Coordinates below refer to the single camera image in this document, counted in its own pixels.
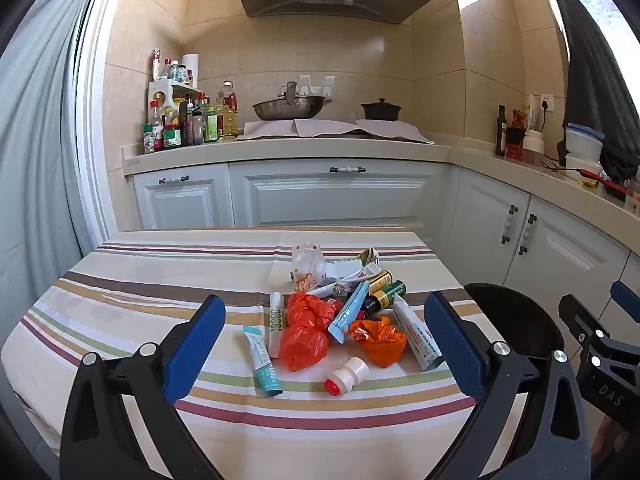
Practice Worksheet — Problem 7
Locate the white pill bottle red cap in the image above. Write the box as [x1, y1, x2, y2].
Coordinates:
[323, 356, 371, 396]

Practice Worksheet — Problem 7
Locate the white tube green print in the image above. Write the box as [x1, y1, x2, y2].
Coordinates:
[267, 291, 286, 361]

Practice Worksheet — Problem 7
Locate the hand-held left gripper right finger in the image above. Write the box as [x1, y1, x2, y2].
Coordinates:
[424, 291, 593, 480]

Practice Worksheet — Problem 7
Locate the white lidded jar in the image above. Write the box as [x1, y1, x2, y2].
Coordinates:
[522, 130, 545, 166]

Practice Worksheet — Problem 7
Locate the pale stove cover sheet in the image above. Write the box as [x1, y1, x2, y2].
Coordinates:
[235, 119, 435, 143]

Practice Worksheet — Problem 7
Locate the white spice rack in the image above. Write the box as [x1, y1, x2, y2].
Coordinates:
[147, 80, 203, 111]

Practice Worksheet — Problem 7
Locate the steel wok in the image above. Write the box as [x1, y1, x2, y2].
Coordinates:
[251, 80, 332, 122]

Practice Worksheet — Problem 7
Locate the white door frame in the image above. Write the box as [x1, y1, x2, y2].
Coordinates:
[75, 0, 132, 246]

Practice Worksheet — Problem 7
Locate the white tube red print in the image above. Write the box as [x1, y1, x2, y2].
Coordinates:
[392, 296, 446, 372]

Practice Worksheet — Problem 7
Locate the small white cabinet door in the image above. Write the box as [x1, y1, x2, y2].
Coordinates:
[134, 165, 235, 231]

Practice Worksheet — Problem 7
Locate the red utensil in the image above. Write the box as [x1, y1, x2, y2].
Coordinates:
[580, 170, 627, 197]

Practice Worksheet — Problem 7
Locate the cluster of condiment bottles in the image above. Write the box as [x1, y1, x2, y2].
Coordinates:
[142, 47, 241, 155]

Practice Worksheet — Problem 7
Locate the dark hanging cloth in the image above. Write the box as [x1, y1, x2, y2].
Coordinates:
[547, 0, 640, 183]

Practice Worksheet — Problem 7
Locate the black round trash bin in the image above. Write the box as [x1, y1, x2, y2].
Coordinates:
[462, 282, 568, 456]

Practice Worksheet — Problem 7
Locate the stack of white plastic containers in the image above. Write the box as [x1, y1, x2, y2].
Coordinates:
[565, 124, 606, 181]

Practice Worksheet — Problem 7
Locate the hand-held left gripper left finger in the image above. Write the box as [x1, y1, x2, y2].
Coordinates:
[59, 295, 227, 480]

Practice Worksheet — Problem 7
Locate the green label small bottle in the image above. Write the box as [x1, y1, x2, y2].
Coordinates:
[367, 281, 407, 311]

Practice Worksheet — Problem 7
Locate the striped tablecloth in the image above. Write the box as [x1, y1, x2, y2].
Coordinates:
[0, 225, 493, 480]

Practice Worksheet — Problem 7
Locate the grey curtain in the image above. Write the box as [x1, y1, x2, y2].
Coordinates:
[0, 0, 116, 461]

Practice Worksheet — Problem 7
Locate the wide white cabinet front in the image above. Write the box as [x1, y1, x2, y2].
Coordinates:
[229, 160, 448, 230]

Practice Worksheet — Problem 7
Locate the yellow label small bottle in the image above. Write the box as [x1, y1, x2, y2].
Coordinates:
[366, 270, 393, 297]

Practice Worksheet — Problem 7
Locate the small orange plastic bag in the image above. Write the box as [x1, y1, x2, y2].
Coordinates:
[347, 316, 407, 368]

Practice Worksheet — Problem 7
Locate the clear plastic bag orange print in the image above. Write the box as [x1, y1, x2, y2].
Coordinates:
[290, 242, 328, 293]

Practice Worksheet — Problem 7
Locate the large orange plastic bag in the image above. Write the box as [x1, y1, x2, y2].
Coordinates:
[278, 292, 341, 372]

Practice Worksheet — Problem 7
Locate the white wall rack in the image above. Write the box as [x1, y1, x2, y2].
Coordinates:
[299, 74, 336, 98]

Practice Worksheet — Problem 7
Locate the beige kitchen counter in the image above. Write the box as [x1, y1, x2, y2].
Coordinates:
[121, 132, 640, 248]

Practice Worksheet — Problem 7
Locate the teal and white tube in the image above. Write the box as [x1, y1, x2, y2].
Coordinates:
[243, 325, 284, 398]

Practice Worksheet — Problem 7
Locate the person's right hand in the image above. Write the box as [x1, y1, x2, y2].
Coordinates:
[592, 416, 614, 458]

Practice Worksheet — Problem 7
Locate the dark glass oil bottle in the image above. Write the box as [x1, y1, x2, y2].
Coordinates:
[495, 105, 507, 157]

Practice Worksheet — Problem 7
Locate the black lidded pot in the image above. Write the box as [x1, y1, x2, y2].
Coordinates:
[360, 98, 403, 122]

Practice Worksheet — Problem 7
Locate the white sachet blue print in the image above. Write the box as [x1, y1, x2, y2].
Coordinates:
[324, 259, 381, 283]
[306, 280, 363, 298]

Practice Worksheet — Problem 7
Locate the green wrapper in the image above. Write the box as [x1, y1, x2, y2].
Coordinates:
[350, 247, 381, 273]

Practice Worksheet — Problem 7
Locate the white paper towel roll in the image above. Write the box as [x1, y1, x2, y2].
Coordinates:
[182, 53, 201, 88]

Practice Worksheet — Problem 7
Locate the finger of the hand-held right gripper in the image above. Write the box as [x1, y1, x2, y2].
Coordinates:
[558, 294, 609, 361]
[610, 280, 640, 317]

